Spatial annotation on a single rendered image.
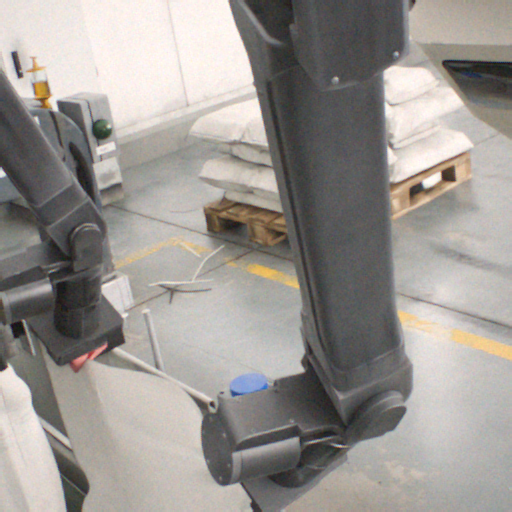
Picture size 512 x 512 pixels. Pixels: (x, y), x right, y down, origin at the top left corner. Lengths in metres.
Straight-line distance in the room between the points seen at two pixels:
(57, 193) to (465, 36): 0.44
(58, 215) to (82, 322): 0.16
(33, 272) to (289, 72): 0.64
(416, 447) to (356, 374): 2.02
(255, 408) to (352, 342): 0.11
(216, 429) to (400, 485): 1.84
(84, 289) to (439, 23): 0.48
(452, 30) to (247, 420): 0.47
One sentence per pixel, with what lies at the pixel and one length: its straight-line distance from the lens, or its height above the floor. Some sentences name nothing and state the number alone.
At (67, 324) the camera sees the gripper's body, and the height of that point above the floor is 1.12.
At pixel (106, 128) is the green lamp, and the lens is 1.20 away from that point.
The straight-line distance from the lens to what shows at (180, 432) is 1.04.
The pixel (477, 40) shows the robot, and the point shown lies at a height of 1.38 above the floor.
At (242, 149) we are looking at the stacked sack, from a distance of 4.12.
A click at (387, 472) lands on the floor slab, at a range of 2.51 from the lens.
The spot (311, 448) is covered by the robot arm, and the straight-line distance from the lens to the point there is 0.68.
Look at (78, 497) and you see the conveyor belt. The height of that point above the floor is 0.38.
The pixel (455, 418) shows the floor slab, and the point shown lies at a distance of 2.71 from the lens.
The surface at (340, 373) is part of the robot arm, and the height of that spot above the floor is 1.25.
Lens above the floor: 1.54
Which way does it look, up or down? 23 degrees down
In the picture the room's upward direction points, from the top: 10 degrees counter-clockwise
